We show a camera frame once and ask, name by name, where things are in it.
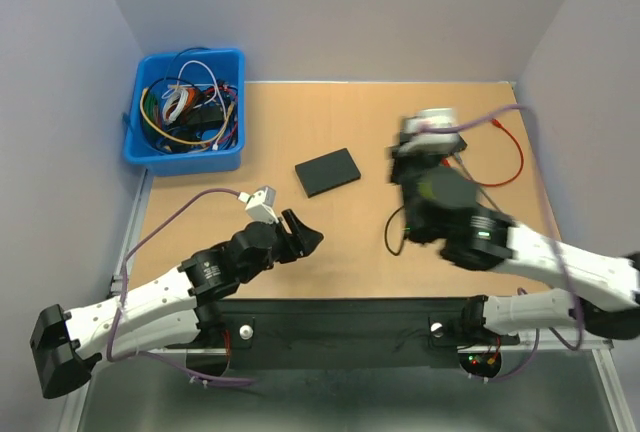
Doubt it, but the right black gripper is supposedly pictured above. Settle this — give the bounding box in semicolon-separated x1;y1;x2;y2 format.
388;130;446;242

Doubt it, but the red ethernet cable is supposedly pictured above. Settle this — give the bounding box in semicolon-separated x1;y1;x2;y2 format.
449;119;525;188

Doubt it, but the grey ethernet cable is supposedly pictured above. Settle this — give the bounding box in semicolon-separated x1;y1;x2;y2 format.
454;154;506;216

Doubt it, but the black ethernet cable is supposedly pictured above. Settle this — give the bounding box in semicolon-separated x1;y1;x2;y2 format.
383;204;409;257

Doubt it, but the black network switch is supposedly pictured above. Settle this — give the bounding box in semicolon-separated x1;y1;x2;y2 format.
450;133;468;156
294;148;361;198

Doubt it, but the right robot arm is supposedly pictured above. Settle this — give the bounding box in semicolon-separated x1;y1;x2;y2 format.
390;145;639;342

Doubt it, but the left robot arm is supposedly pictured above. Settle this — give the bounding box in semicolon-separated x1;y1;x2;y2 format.
29;209;324;399

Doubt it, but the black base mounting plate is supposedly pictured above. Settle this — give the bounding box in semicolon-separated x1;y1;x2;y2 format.
159;296;521;371

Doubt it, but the black adapter in bin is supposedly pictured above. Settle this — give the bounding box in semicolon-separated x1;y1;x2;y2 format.
177;103;225;130

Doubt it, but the blue plastic bin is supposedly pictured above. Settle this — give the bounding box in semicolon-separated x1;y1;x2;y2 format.
123;47;246;176

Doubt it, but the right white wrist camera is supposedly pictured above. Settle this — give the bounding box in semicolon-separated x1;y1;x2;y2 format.
399;108;460;155

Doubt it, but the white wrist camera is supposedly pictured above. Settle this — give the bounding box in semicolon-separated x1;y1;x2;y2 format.
238;186;278;224
399;108;460;155

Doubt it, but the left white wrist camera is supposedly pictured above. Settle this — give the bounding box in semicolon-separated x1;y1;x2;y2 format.
238;186;278;224

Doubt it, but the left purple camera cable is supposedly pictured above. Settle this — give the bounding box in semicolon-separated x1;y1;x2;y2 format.
107;187;256;388

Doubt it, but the purple camera cable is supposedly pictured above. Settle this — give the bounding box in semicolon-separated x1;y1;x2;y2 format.
107;187;256;388
419;104;584;383

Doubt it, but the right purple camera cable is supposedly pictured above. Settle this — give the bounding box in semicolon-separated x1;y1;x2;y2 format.
419;104;584;383

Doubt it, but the yellow cable in bin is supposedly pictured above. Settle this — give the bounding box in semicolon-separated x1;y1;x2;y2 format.
139;89;241;153

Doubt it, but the white coiled cable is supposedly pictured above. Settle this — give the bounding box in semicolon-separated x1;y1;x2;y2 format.
160;59;221;126

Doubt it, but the aluminium frame rail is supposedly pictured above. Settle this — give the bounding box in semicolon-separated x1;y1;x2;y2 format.
82;307;615;353

